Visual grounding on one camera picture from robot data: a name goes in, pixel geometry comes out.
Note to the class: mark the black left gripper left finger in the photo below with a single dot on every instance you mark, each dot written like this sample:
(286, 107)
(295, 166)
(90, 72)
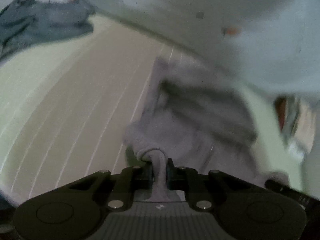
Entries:
(137, 181)

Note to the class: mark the light grey carrot-print duvet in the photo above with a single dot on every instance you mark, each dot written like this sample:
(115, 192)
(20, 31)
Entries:
(271, 44)

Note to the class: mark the red and grey clothes pile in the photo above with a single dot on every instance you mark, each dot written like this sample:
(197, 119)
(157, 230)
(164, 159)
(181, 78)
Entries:
(297, 122)

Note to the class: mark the blue denim garment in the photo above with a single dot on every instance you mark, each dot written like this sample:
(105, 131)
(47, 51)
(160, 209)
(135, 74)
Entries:
(25, 23)

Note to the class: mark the grey fleece hoodie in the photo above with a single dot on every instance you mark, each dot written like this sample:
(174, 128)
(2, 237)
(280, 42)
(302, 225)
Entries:
(197, 117)

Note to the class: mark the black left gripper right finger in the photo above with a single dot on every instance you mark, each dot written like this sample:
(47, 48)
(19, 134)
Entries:
(183, 179)

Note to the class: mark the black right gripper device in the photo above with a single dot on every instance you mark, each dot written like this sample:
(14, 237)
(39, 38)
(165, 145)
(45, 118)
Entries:
(286, 191)

